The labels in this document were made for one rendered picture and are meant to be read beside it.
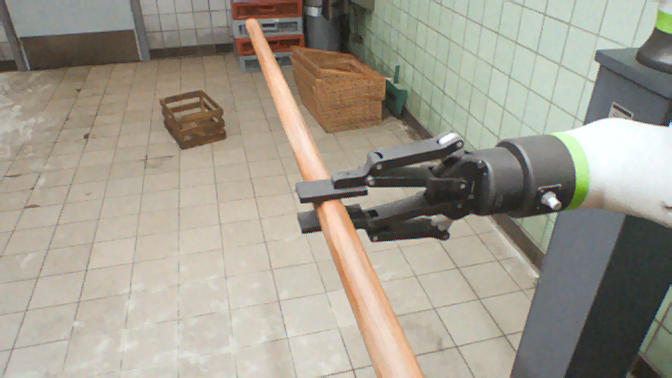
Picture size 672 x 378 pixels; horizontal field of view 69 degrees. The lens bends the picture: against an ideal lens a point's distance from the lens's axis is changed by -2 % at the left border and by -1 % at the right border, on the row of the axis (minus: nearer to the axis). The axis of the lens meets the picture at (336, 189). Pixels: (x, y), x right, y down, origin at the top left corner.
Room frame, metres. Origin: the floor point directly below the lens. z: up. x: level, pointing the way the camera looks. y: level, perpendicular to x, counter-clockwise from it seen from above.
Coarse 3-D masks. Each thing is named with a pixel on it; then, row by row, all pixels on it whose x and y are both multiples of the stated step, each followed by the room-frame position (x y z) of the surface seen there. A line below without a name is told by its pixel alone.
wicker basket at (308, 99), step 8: (296, 80) 3.48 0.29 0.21; (304, 88) 3.29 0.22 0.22; (304, 96) 3.39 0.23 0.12; (312, 96) 3.05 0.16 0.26; (304, 104) 3.48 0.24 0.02; (312, 104) 3.19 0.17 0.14; (320, 104) 3.02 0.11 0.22; (328, 104) 3.04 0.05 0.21; (312, 112) 3.29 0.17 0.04; (320, 120) 3.11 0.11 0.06; (336, 120) 3.06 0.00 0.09; (344, 120) 3.08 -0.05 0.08; (368, 120) 3.14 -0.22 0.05; (376, 120) 3.16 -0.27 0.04; (328, 128) 3.04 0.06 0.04; (336, 128) 3.06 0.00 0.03; (344, 128) 3.08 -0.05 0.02; (352, 128) 3.10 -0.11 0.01
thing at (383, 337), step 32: (256, 32) 1.07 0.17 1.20; (288, 96) 0.70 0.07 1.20; (288, 128) 0.60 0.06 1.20; (320, 160) 0.51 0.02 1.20; (320, 224) 0.40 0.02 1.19; (352, 224) 0.39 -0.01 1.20; (352, 256) 0.33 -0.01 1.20; (352, 288) 0.30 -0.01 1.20; (384, 320) 0.26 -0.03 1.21; (384, 352) 0.23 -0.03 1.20
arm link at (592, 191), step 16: (576, 128) 0.53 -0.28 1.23; (592, 128) 0.52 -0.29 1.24; (608, 128) 0.51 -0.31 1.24; (624, 128) 0.49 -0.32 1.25; (640, 128) 0.48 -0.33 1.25; (656, 128) 0.47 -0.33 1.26; (576, 144) 0.49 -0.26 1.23; (592, 144) 0.49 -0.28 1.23; (608, 144) 0.48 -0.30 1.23; (624, 144) 0.47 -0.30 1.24; (576, 160) 0.47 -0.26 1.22; (592, 160) 0.47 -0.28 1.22; (608, 160) 0.47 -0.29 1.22; (624, 160) 0.45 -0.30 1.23; (576, 176) 0.46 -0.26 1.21; (592, 176) 0.46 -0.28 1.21; (608, 176) 0.46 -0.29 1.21; (576, 192) 0.45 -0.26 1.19; (592, 192) 0.46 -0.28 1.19; (608, 192) 0.45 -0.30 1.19; (576, 208) 0.47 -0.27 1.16; (592, 208) 0.48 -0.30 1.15; (608, 208) 0.47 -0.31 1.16; (624, 208) 0.44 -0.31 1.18
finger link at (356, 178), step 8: (368, 160) 0.45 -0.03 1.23; (368, 168) 0.44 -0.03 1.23; (336, 176) 0.43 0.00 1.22; (344, 176) 0.43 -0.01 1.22; (352, 176) 0.43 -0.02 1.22; (360, 176) 0.43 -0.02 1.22; (336, 184) 0.43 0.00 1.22; (344, 184) 0.43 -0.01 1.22; (352, 184) 0.43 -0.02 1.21; (360, 184) 0.43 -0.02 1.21
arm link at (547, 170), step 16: (496, 144) 0.52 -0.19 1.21; (512, 144) 0.49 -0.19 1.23; (528, 144) 0.48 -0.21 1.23; (544, 144) 0.48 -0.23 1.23; (560, 144) 0.48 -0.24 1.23; (528, 160) 0.46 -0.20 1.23; (544, 160) 0.46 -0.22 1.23; (560, 160) 0.46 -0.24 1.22; (528, 176) 0.45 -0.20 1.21; (544, 176) 0.45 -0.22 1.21; (560, 176) 0.45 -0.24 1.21; (528, 192) 0.45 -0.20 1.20; (544, 192) 0.44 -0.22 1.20; (560, 192) 0.45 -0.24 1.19; (528, 208) 0.44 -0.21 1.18; (544, 208) 0.44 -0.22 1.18; (560, 208) 0.46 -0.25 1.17
